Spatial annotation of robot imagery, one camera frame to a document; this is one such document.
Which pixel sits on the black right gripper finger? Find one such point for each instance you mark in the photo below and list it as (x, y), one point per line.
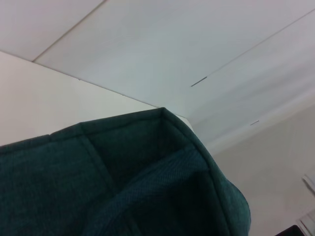
(292, 232)

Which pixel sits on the dark teal insulated lunch bag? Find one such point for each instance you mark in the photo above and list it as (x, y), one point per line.
(61, 184)

